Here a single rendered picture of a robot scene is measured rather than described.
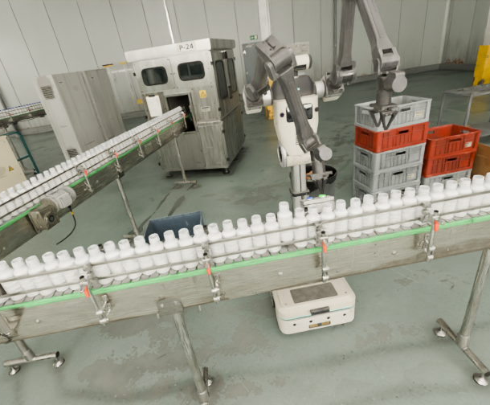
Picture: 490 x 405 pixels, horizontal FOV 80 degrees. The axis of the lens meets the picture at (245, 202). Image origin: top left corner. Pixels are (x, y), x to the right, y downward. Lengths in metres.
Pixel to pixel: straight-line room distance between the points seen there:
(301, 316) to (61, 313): 1.35
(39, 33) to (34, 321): 13.21
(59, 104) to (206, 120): 3.24
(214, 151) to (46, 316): 3.81
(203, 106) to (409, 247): 3.82
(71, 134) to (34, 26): 7.81
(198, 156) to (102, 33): 9.24
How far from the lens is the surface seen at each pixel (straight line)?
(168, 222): 1.83
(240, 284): 1.28
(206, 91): 4.67
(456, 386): 2.20
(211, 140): 4.81
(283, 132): 1.67
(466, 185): 1.51
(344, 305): 2.13
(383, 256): 1.42
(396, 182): 3.63
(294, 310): 2.04
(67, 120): 6.96
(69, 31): 13.89
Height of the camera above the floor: 1.74
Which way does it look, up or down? 27 degrees down
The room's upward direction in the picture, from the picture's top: 9 degrees counter-clockwise
